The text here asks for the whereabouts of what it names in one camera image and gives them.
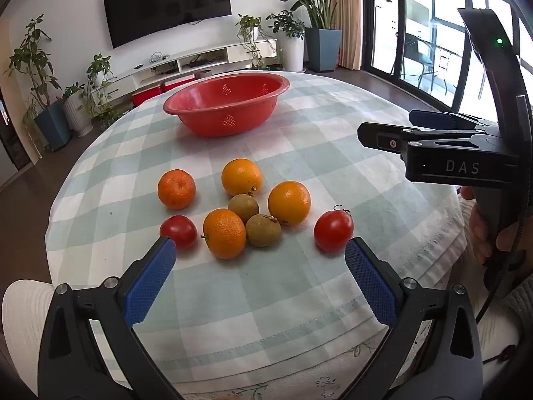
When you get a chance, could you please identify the black outdoor chair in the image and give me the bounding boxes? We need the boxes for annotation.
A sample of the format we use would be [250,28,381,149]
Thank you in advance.
[401,31,438,81]

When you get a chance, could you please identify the person's right leg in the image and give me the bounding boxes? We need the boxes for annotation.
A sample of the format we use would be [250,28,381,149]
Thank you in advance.
[477,312,527,384]

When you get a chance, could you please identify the person's left leg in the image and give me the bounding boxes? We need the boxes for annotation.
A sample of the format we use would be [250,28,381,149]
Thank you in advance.
[2,279,57,388]

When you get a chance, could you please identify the schefflera in tall white pot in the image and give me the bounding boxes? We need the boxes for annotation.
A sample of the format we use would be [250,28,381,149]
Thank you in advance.
[266,9,307,73]

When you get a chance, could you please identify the person's leg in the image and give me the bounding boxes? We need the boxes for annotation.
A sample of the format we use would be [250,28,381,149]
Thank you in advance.
[2,279,57,388]
[477,312,527,384]

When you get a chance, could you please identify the white television cabinet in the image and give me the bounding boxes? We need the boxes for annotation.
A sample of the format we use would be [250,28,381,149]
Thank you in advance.
[89,37,278,107]

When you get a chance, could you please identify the black cable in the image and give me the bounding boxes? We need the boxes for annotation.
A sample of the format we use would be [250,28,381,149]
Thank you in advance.
[475,217,525,365]

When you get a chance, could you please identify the trailing pothos in white pot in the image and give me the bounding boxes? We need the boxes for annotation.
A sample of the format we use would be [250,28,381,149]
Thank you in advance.
[84,53,122,131]

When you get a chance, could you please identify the stemless red tomato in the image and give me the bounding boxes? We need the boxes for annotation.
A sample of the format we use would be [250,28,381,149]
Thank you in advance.
[159,215,198,251]

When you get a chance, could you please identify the black framed glass doors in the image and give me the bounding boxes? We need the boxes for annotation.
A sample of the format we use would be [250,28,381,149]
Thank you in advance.
[361,0,533,114]

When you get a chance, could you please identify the person's right hand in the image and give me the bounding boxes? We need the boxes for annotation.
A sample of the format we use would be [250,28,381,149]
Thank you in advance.
[459,185,523,266]

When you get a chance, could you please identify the red plastic colander basin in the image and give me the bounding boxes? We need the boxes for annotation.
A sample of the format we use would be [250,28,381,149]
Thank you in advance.
[163,72,291,138]

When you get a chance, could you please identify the light orange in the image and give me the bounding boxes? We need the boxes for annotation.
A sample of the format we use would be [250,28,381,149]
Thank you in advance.
[203,208,247,260]
[267,181,312,226]
[221,158,264,197]

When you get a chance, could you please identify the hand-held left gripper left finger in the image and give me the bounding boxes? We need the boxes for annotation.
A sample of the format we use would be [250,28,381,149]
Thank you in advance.
[37,235,184,400]

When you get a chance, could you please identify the long trailing pothos plant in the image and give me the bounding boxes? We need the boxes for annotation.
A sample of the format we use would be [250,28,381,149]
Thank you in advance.
[235,14,268,70]

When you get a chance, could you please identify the dark orange mandarin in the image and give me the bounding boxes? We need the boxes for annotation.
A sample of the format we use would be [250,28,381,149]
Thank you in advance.
[157,169,197,211]

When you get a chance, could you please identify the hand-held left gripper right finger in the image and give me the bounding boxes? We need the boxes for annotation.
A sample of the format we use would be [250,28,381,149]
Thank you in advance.
[345,237,486,400]

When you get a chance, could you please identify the beige curtain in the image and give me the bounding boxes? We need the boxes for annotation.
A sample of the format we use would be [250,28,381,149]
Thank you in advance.
[325,0,364,70]

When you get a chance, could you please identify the plant in ribbed white pot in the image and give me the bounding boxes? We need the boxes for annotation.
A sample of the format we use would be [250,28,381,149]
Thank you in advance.
[62,82,95,137]

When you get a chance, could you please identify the green white checked tablecloth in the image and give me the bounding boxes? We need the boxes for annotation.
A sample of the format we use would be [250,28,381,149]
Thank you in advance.
[48,71,475,400]

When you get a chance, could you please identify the dark door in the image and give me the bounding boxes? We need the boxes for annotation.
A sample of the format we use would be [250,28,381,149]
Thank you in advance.
[0,87,33,190]

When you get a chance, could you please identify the floral white cloth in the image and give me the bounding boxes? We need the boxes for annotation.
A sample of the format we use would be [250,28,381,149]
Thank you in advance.
[179,329,421,400]

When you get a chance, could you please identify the brown round fruit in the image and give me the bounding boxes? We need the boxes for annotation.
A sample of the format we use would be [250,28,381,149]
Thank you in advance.
[228,194,260,223]
[245,214,282,248]

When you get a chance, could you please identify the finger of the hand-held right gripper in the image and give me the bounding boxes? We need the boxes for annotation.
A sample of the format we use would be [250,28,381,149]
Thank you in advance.
[357,122,504,160]
[409,109,499,133]

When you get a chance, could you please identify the broad-leaved plant in grey-blue planter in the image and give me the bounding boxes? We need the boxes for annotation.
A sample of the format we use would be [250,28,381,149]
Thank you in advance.
[262,0,363,73]

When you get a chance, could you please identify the red tomato with stem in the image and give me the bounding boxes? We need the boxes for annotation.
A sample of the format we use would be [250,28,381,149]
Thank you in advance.
[313,205,355,253]

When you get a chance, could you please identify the black wall television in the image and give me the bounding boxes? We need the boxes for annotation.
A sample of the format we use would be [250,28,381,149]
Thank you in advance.
[102,0,232,49]

